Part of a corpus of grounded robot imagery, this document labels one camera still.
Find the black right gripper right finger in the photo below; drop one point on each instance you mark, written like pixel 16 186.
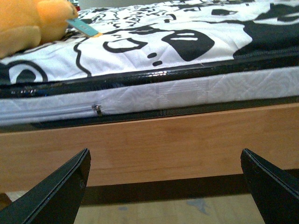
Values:
pixel 275 191

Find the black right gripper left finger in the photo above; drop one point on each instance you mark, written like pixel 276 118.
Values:
pixel 56 199

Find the black white patterned mattress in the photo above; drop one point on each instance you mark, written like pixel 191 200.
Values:
pixel 156 57

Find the teal toy tag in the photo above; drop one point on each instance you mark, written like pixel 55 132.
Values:
pixel 84 28

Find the orange plush toy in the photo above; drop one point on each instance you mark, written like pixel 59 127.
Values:
pixel 26 24

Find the wooden bed frame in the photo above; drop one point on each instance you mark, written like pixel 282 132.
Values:
pixel 181 147

